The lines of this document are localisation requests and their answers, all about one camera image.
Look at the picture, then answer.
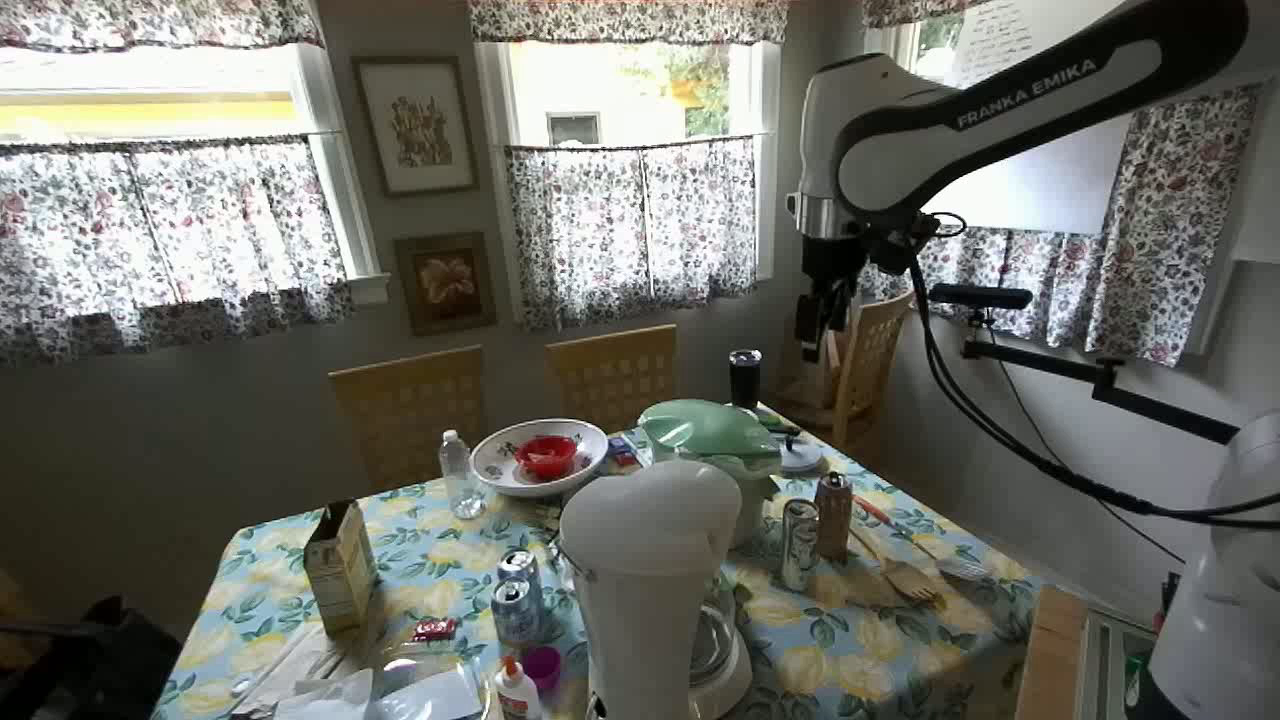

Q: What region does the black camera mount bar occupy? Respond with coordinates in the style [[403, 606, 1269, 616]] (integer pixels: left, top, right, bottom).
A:
[[928, 286, 1242, 443]]

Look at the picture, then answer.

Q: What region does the small blue white jar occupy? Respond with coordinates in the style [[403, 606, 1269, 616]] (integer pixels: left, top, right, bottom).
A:
[[492, 554, 546, 648]]

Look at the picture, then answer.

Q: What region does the purple small cup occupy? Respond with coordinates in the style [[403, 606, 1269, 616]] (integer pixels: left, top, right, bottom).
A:
[[521, 648, 565, 696]]

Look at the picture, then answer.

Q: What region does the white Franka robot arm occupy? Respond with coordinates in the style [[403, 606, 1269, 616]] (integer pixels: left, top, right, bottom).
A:
[[793, 0, 1280, 364]]

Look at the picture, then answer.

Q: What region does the floral curtain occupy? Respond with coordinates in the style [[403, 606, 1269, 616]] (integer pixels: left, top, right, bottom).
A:
[[920, 88, 1259, 367], [0, 137, 352, 367], [508, 137, 761, 331]]

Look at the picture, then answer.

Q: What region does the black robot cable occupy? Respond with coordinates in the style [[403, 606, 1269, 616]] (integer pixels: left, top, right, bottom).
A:
[[909, 257, 1280, 530]]

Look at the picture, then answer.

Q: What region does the wooden spoon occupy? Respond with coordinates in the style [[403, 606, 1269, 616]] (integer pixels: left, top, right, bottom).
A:
[[852, 530, 937, 606]]

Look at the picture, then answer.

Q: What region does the white coffee maker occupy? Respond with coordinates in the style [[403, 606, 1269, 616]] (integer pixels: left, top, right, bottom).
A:
[[561, 461, 752, 720]]

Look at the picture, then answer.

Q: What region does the middle floral curtain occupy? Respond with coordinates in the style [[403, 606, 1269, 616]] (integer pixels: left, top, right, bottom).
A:
[[508, 137, 761, 331]]

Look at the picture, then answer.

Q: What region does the framed picture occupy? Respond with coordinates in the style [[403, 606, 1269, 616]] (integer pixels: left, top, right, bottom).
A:
[[357, 57, 475, 198], [397, 232, 495, 338]]

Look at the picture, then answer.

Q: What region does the lower framed picture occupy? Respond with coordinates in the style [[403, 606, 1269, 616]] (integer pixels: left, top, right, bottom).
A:
[[397, 232, 495, 338]]

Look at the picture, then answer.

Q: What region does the clear plastic bottle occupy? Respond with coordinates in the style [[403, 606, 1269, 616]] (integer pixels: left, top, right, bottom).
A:
[[440, 429, 485, 520]]

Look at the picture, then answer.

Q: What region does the upper framed picture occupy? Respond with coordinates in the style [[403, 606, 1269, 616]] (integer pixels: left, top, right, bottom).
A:
[[357, 57, 475, 198]]

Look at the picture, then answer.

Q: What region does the black tumbler cup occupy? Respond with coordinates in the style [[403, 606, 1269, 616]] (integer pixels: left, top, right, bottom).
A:
[[729, 349, 765, 410]]

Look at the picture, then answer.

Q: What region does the side wooden chair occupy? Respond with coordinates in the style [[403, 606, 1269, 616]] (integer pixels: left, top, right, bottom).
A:
[[780, 296, 912, 455]]

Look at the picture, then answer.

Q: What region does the right floral curtain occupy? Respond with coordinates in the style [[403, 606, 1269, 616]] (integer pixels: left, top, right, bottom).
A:
[[920, 88, 1259, 367]]

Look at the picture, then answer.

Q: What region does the left wooden chair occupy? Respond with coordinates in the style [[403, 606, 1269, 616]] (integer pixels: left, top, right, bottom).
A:
[[329, 344, 485, 488]]

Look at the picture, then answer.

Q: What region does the silver soda can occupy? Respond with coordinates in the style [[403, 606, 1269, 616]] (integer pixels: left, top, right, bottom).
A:
[[780, 501, 822, 593]]

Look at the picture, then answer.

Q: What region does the small red item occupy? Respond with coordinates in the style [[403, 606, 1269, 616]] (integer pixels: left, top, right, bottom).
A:
[[413, 621, 459, 640]]

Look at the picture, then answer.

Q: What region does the brown carton box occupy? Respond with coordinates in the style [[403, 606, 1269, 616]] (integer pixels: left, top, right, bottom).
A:
[[306, 501, 380, 637]]

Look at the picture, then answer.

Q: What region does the orange soda can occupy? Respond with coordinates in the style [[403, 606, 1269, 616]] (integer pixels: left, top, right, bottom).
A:
[[815, 474, 852, 561]]

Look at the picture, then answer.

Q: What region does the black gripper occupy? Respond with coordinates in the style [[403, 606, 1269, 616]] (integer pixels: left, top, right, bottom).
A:
[[796, 235, 864, 364]]

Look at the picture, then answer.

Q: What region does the white glue bottle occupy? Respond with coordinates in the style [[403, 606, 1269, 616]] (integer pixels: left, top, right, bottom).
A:
[[495, 655, 546, 720]]

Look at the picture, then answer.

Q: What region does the round grey lid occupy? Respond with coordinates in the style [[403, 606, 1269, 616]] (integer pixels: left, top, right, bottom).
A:
[[780, 443, 828, 482]]

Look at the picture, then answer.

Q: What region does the left floral curtain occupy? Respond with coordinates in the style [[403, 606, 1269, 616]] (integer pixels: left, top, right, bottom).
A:
[[0, 137, 352, 367]]

